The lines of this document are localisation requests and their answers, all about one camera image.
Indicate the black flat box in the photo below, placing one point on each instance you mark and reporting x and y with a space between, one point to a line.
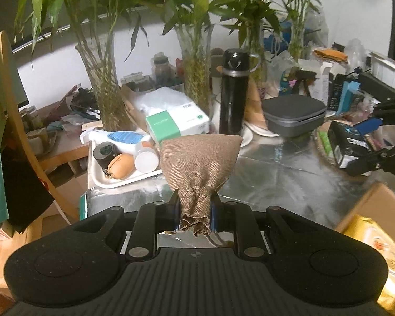
378 87

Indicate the blue box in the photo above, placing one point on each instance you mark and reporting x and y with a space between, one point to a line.
349 97

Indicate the white plastic package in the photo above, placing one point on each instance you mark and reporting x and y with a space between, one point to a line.
168 100

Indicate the wicker basket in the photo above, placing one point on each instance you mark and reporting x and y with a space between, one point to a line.
326 159

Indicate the small black printed box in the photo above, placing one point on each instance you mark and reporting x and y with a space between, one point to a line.
340 144

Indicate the bamboo plant in glass vase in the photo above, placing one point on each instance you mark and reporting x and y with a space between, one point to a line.
296 46
197 82
261 75
107 105

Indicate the white lidded jar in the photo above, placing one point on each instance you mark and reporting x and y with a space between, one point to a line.
146 161

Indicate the orange cloth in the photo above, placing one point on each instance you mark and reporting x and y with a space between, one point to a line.
330 55

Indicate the black thermos bottle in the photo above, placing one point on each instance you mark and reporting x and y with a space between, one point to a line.
232 105

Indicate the wooden chair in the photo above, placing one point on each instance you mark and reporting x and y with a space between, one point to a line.
10 72

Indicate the brown egg-shaped pouch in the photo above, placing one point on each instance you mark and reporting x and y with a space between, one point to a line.
121 166

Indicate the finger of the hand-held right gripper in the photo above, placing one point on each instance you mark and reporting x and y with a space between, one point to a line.
358 166
368 125

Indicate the green white tissue box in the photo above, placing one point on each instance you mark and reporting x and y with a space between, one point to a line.
164 125

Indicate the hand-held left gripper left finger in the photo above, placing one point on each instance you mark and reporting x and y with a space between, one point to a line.
172 210

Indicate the silver foil mat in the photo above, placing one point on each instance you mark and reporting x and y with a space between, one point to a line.
283 177

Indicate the yellow packet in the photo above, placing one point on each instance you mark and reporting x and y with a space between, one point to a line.
375 237

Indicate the black tripod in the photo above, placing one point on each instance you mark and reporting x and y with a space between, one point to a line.
304 75

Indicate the brown cardboard box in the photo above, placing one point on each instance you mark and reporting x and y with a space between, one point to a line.
375 200

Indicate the grey zip case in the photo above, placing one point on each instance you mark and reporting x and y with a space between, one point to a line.
293 112

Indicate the white blue spray bottle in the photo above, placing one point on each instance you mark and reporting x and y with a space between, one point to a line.
121 137

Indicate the brown burlap pouch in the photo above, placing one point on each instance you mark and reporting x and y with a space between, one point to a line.
197 164

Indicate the white tray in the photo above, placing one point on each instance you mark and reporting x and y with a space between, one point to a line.
118 182

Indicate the green wipes packet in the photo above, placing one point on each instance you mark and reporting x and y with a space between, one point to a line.
324 141

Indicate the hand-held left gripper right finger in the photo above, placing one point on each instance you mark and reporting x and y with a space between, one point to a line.
214 217

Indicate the white ribbed container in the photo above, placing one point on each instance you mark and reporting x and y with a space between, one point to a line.
388 69

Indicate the black cloth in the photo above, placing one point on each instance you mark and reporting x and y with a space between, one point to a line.
23 187

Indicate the brown paper bag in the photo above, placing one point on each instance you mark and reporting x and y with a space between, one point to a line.
130 102
253 105

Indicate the dark glass jar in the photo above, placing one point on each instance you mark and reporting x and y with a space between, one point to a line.
163 72

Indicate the white dish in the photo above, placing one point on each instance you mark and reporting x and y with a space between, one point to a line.
260 131

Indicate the tall black box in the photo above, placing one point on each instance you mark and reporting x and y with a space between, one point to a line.
335 92

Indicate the low wooden table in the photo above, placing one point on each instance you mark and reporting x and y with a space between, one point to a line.
65 144

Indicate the white carton box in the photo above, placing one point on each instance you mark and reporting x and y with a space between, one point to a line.
319 79

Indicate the dark monitor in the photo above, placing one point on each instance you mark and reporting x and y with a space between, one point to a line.
22 89

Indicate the patterned teal bag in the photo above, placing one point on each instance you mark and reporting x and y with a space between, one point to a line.
286 84

